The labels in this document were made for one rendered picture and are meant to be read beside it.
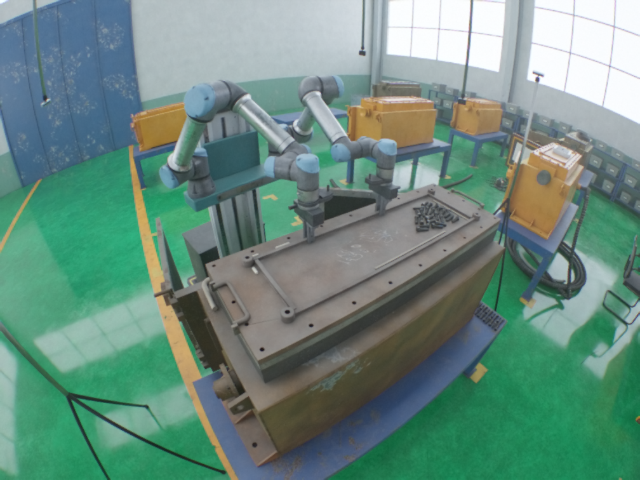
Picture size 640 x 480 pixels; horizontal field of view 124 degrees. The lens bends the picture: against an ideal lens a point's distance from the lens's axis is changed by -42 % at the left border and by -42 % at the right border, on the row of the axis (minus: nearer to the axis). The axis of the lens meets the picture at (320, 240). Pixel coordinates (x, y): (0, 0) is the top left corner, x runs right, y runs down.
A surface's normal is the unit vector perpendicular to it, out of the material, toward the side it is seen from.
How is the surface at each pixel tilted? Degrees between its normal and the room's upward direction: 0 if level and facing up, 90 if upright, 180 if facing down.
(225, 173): 90
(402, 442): 0
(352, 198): 90
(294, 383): 0
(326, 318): 0
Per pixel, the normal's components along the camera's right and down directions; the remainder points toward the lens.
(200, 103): -0.31, 0.47
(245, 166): 0.69, 0.43
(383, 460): 0.00, -0.81
